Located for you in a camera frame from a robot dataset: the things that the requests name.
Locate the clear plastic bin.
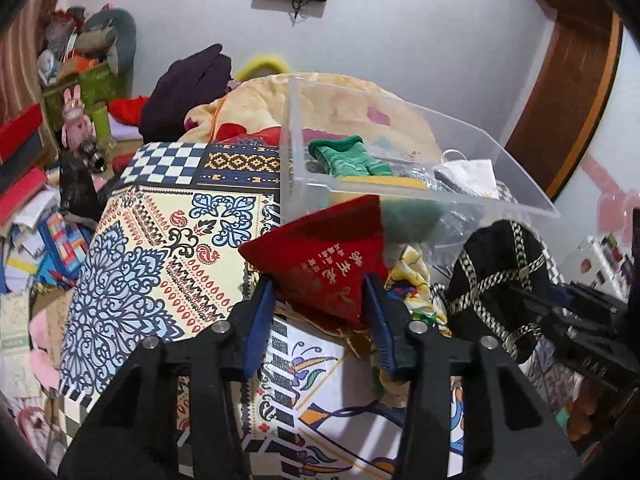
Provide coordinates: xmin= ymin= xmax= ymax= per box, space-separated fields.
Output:
xmin=279 ymin=75 xmax=561 ymax=267

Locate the red velvet pouch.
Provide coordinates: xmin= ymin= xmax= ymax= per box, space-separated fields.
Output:
xmin=238 ymin=195 xmax=390 ymax=325

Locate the green knitted sock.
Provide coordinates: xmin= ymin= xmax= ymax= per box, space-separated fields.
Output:
xmin=307 ymin=136 xmax=396 ymax=179

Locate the dark purple garment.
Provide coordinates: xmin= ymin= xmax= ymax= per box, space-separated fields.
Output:
xmin=140 ymin=44 xmax=234 ymax=144

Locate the striped brown curtain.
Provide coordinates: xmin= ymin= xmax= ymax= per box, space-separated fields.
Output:
xmin=0 ymin=0 xmax=77 ymax=128

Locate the blue colourful box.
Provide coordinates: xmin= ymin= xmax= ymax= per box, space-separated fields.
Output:
xmin=37 ymin=212 xmax=92 ymax=281

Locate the white face mask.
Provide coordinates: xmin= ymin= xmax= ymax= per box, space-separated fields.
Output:
xmin=442 ymin=158 xmax=499 ymax=197

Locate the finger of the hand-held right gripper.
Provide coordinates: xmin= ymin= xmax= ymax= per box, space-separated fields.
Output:
xmin=509 ymin=282 xmax=577 ymax=313

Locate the patterned bed cover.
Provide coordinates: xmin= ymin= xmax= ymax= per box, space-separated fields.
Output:
xmin=59 ymin=141 xmax=556 ymax=480

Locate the pink rabbit plush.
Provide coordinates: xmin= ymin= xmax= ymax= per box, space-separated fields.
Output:
xmin=61 ymin=85 xmax=97 ymax=149

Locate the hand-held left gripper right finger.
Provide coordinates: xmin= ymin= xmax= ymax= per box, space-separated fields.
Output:
xmin=362 ymin=276 xmax=584 ymax=480

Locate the red flat box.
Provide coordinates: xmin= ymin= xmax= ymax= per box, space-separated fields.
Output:
xmin=0 ymin=104 xmax=44 ymax=162

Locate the yellow floral scarf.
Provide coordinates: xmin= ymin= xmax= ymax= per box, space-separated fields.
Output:
xmin=384 ymin=247 xmax=452 ymax=333

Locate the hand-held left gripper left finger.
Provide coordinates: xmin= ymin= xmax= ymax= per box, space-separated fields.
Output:
xmin=57 ymin=277 xmax=275 ymax=480

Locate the red cloth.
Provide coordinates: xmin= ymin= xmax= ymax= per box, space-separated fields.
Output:
xmin=107 ymin=96 xmax=152 ymax=127

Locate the teal fuzzy cloth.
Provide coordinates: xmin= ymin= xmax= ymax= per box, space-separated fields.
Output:
xmin=379 ymin=199 xmax=444 ymax=247

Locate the beige fleece blanket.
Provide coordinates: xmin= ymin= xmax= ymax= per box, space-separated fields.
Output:
xmin=184 ymin=74 xmax=442 ymax=162

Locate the grey stuffed toy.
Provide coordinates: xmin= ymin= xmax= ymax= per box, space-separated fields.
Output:
xmin=82 ymin=5 xmax=137 ymax=77

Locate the black chain-print scarf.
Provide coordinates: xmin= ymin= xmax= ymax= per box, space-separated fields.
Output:
xmin=444 ymin=220 xmax=557 ymax=364

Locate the green cardboard box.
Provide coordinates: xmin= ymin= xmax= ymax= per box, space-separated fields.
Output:
xmin=42 ymin=62 xmax=129 ymax=147

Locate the wooden door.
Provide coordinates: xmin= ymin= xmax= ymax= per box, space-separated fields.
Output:
xmin=504 ymin=0 xmax=624 ymax=199

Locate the yellow plush item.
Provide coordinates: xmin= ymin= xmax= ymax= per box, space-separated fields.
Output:
xmin=237 ymin=53 xmax=294 ymax=82

